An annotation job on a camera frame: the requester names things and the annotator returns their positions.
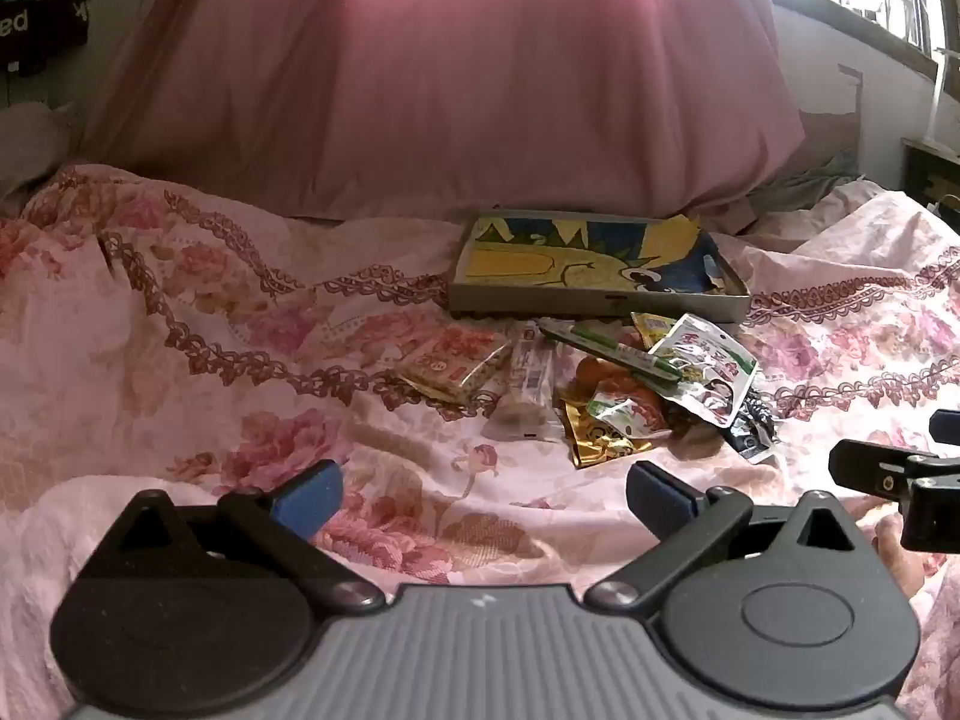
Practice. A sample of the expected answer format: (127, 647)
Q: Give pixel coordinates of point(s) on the shallow cardboard box printed lining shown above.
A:
(592, 262)

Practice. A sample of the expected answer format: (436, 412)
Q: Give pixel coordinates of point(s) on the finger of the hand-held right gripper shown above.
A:
(874, 469)
(946, 426)

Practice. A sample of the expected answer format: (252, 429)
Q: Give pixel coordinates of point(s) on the red orange snack packet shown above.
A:
(450, 364)

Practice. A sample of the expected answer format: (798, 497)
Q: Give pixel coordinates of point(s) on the dark printed clothing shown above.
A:
(37, 7)

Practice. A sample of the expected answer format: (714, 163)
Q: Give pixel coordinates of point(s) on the grey green cloth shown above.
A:
(814, 184)

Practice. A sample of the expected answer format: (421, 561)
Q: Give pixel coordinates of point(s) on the yellow snack packet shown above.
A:
(651, 328)

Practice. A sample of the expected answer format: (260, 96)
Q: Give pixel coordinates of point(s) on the white green snack packet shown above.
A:
(709, 371)

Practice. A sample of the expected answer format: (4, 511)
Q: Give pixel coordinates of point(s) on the clear snack bar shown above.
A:
(529, 382)

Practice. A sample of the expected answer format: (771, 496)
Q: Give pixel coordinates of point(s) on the floral bed sheet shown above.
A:
(187, 360)

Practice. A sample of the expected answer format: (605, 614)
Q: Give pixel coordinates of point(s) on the gold foil snack packet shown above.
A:
(600, 442)

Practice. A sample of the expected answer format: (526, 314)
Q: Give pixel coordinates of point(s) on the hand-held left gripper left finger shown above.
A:
(309, 499)

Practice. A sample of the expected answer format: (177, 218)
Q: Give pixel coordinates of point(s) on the white lamp stand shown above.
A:
(936, 101)

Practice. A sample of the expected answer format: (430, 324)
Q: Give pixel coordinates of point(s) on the black snack packet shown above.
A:
(754, 431)

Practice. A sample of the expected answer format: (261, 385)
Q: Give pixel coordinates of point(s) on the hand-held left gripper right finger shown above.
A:
(660, 499)

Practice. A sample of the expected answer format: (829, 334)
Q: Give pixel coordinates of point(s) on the small orange fruit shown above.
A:
(586, 373)

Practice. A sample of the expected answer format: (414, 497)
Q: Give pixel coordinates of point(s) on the pink quilt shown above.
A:
(465, 75)

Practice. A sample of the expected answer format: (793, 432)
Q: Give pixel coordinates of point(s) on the green red snack pouch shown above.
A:
(626, 406)

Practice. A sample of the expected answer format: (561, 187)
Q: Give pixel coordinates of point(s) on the pale grey cloth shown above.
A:
(34, 146)

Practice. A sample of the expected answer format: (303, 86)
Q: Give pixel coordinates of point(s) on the person's bare leg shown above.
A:
(896, 562)

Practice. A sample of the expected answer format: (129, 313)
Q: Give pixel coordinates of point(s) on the dark wooden cabinet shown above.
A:
(930, 172)

